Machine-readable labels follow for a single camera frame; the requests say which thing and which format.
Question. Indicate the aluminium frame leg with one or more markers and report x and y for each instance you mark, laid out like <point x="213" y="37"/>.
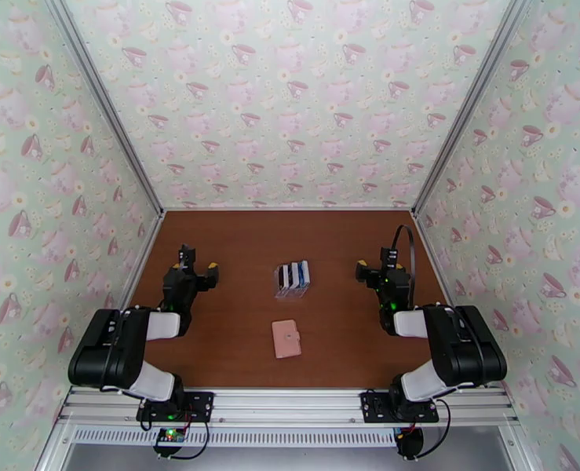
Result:
<point x="520" y="450"/>
<point x="54" y="450"/>

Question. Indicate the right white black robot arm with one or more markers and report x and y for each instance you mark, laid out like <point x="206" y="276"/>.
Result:
<point x="466" y="357"/>

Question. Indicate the clear acrylic card stand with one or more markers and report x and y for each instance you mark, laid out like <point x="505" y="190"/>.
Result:
<point x="289" y="294"/>

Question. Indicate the aluminium table side rail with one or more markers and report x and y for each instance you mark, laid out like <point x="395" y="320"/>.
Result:
<point x="434" y="258"/>
<point x="145" y="263"/>

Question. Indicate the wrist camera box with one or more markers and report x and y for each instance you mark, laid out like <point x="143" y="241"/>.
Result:
<point x="187" y="256"/>
<point x="390" y="258"/>

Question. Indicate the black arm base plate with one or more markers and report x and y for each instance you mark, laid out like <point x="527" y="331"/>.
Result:
<point x="201" y="406"/>
<point x="373" y="408"/>

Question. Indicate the pink card holder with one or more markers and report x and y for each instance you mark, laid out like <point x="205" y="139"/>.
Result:
<point x="286" y="339"/>

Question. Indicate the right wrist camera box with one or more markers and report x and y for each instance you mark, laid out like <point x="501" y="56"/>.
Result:
<point x="390" y="258"/>

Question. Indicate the black and white credit card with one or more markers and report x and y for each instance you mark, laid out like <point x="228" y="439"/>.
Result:
<point x="283" y="277"/>
<point x="293" y="274"/>

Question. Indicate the blue credit card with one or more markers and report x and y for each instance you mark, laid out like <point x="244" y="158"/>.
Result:
<point x="304" y="273"/>

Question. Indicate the aluminium table end rail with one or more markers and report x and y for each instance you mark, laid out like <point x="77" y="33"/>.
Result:
<point x="289" y="209"/>

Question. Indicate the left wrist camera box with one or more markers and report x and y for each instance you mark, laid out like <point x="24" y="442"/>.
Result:
<point x="187" y="256"/>

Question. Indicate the aluminium frame post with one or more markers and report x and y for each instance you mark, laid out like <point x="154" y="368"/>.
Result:
<point x="103" y="99"/>
<point x="471" y="99"/>

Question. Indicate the black round controller mount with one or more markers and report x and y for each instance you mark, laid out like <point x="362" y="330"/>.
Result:
<point x="410" y="442"/>

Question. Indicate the green circuit board on mount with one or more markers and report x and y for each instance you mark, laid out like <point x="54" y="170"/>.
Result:
<point x="169" y="437"/>

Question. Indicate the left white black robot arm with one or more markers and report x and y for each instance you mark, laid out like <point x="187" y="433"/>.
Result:
<point x="108" y="352"/>

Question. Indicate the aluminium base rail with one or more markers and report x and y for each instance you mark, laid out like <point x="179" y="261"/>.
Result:
<point x="289" y="406"/>

